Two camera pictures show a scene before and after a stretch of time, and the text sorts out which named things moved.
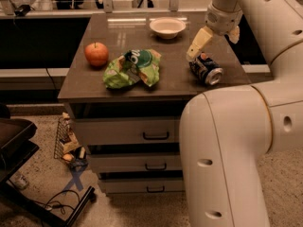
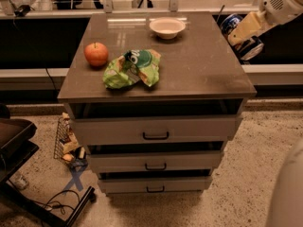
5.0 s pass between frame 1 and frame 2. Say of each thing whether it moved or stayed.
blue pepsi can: moved
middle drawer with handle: stayed
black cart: stayed
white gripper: moved
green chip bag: stayed
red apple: stayed
